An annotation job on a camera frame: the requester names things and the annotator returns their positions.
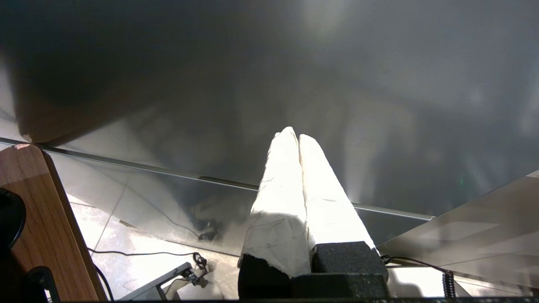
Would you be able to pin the wooden desk top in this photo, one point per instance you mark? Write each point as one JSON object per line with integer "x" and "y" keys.
{"x": 42, "y": 210}

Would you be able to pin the stainless steel appliance door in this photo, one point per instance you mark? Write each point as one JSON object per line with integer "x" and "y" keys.
{"x": 210, "y": 84}

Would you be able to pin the black curved bracket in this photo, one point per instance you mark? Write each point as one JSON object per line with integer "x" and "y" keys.
{"x": 40, "y": 282}

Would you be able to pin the grey flat panel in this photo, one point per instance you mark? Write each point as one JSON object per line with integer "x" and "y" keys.
{"x": 484, "y": 235}

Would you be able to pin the black round chair part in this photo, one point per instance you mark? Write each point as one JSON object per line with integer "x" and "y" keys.
{"x": 10, "y": 219}

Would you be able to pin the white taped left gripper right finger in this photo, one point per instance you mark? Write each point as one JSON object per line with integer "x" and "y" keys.
{"x": 328, "y": 202}

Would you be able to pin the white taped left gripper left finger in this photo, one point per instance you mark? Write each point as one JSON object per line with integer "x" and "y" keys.
{"x": 278, "y": 202}

